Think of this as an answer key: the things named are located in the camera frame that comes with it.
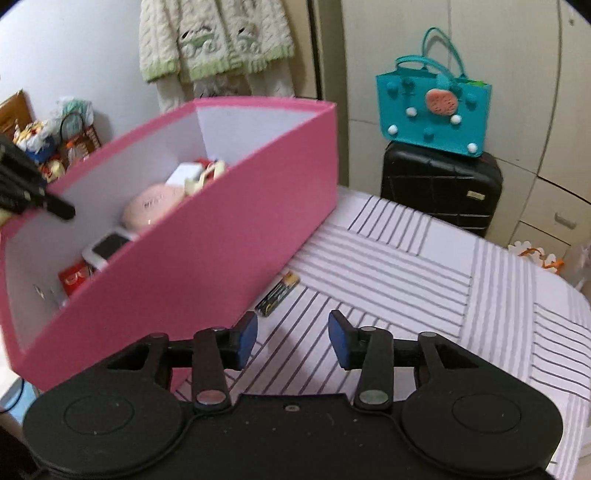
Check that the AA battery near box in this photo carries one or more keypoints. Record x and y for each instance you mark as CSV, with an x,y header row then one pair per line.
x,y
275,296

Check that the pink round label printer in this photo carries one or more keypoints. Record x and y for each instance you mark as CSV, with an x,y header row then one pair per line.
x,y
150,206

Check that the white black wifi router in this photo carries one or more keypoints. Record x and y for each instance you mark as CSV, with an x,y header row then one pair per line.
x,y
98,254

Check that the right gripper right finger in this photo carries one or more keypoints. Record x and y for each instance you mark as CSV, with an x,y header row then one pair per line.
x,y
370,350

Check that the beige wardrobe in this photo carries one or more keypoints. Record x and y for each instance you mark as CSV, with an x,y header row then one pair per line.
x,y
510,79

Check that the pink cardboard box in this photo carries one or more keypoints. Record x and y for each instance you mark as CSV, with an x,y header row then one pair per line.
x,y
202,265

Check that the silver key bunch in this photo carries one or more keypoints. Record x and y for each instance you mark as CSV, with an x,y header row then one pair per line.
x,y
40,292

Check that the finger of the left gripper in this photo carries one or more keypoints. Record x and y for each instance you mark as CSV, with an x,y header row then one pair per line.
x,y
23,187

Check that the white charger cube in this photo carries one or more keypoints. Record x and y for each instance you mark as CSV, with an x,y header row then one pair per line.
x,y
186,171

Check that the cream hair claw clip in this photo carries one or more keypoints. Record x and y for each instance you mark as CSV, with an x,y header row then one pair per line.
x,y
212,171

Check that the cream knitted cardigan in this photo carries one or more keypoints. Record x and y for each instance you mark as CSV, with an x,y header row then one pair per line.
x,y
199,49

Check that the black clothes rack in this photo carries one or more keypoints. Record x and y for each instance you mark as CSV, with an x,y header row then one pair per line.
x,y
314,49

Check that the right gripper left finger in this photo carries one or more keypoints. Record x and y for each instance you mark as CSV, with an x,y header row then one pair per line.
x,y
216,350

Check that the teal tote bag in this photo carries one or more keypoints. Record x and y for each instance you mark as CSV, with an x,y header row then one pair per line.
x,y
422,103

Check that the black suitcase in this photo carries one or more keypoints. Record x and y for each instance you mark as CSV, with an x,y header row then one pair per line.
x,y
459,190

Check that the red printed paper bag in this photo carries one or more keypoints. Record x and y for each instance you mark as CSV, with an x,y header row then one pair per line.
x,y
72,277

